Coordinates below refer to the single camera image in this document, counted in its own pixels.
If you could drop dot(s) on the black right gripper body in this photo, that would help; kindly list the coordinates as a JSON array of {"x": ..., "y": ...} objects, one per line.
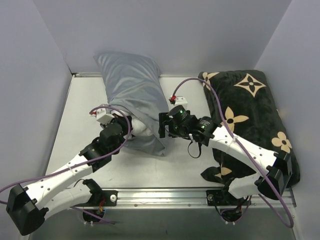
[{"x": 162, "y": 125}]

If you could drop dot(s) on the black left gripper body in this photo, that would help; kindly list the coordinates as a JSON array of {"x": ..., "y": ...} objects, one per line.
[{"x": 126, "y": 122}]

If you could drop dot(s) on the white pillow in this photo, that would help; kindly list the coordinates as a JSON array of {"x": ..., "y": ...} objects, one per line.
[{"x": 138, "y": 128}]

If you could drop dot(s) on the grey pillowcase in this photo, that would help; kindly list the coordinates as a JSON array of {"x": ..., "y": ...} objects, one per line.
[{"x": 132, "y": 85}]

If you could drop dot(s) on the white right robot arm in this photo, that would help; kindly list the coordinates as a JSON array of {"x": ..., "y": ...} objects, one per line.
[{"x": 273, "y": 170}]

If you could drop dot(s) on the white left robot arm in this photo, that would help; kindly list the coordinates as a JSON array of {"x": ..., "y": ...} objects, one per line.
[{"x": 29, "y": 206}]

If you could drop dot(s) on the black flower-patterned pillow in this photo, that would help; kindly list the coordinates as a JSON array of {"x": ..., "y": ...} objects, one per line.
[{"x": 242, "y": 100}]

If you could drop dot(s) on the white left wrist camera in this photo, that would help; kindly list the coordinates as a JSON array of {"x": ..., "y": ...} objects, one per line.
[{"x": 101, "y": 115}]

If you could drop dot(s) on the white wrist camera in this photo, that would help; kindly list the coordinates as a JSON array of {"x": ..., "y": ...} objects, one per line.
[
  {"x": 178, "y": 101},
  {"x": 101, "y": 115}
]

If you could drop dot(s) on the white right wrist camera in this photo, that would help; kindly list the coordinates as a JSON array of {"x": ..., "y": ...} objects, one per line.
[{"x": 178, "y": 101}]

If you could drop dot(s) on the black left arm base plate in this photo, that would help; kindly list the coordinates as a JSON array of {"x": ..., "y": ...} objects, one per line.
[{"x": 107, "y": 198}]

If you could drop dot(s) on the aluminium mounting rail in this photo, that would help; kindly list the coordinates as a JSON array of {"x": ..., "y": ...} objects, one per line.
[{"x": 149, "y": 198}]

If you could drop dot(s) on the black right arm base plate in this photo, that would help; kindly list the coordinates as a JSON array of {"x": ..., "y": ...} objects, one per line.
[{"x": 219, "y": 197}]

